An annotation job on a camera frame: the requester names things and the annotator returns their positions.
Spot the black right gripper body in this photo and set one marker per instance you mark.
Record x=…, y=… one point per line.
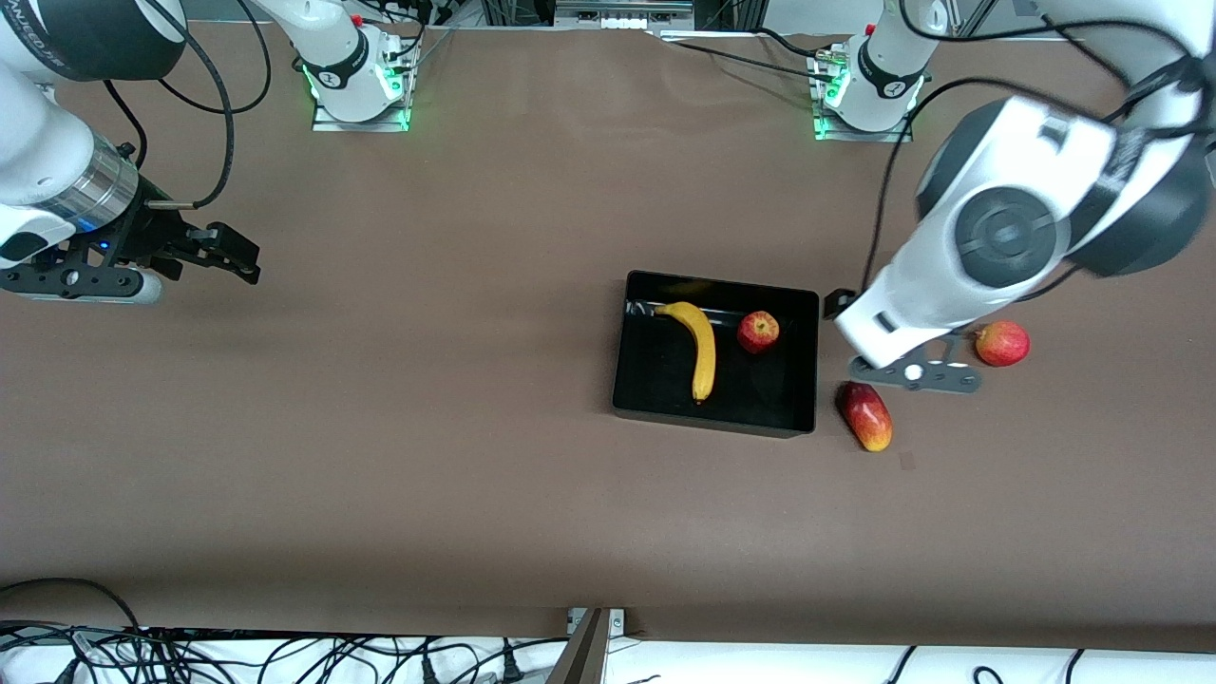
x=152, y=233

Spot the small red yellow apple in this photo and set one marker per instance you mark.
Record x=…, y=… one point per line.
x=758, y=332

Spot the yellow banana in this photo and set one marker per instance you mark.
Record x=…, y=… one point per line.
x=705, y=351

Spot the black plastic box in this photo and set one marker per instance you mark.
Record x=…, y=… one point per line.
x=655, y=380

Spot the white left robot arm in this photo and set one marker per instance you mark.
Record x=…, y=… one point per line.
x=1007, y=237

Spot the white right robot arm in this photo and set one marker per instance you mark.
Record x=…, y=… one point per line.
x=38, y=152

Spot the red apple on right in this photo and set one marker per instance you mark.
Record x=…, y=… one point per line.
x=1002, y=344

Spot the silver device box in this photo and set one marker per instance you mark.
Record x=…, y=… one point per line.
x=622, y=11

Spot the red yellow mango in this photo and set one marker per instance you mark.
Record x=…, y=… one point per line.
x=865, y=416

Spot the dark grey metal bar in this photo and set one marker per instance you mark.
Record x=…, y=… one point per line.
x=579, y=655

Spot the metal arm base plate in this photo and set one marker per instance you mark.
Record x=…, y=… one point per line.
x=864, y=137
x=361, y=125

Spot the silver metal edge bracket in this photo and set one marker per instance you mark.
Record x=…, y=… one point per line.
x=617, y=619

